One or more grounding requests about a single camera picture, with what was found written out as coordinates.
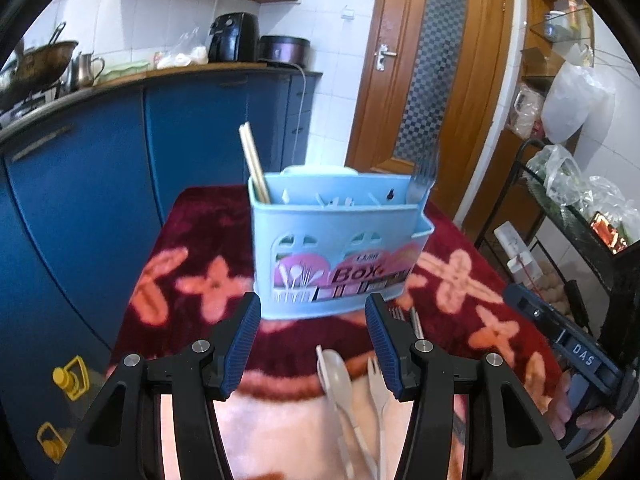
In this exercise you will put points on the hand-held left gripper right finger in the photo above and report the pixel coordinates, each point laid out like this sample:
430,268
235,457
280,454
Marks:
382,345

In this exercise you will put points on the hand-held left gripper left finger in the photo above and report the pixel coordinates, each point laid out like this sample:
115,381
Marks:
242,345

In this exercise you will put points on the beige plastic fork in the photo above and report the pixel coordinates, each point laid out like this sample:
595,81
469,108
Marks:
377,385

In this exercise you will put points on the metal table knife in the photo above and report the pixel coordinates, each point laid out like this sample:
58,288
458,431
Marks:
416,322

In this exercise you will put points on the beige plastic spoon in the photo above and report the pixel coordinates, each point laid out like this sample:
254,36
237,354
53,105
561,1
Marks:
332,365

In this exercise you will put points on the light blue utensil box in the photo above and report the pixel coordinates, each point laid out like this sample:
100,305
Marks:
310,230

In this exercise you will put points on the wooden chopstick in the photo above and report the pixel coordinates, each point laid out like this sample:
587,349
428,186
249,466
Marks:
256,152
250,155

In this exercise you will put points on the person's right hand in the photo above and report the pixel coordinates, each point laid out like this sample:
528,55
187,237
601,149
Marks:
559,405

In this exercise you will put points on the pile of eggs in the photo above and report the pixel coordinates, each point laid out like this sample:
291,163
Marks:
560,300

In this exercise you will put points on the red floral printed blanket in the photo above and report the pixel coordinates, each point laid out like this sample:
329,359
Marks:
200,240

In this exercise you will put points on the white power strip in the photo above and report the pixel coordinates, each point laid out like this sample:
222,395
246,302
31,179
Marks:
515,250

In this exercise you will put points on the black metal rack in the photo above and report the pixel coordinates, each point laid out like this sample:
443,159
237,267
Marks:
565,210

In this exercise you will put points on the clear plastic bag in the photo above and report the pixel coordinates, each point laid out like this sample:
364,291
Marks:
607,200
557,170

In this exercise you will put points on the blue kitchen base cabinets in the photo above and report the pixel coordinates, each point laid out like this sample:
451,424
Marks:
100,160

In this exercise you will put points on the wooden door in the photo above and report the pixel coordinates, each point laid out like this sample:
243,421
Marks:
380,110

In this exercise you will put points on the white plastic bag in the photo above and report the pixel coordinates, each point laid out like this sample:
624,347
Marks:
570,105

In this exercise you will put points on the dark rice cooker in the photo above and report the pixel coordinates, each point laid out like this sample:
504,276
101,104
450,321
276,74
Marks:
282,52

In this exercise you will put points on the clear bag with white food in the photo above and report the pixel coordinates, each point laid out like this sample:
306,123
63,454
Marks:
185,55

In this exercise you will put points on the green tray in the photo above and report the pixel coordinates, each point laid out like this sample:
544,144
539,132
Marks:
125,70

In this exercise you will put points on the black air fryer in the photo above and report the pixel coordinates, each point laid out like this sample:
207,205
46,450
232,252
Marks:
232,40

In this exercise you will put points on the metal kettle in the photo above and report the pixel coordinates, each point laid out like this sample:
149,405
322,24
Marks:
85,72

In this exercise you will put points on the gas stove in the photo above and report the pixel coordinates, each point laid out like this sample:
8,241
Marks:
30,105

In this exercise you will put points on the large black wok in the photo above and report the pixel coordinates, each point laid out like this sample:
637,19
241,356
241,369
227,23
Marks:
45,60

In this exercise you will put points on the wooden shelf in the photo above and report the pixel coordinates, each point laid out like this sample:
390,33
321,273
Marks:
537,5

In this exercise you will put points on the white light switch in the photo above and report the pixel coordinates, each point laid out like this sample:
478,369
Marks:
348,12

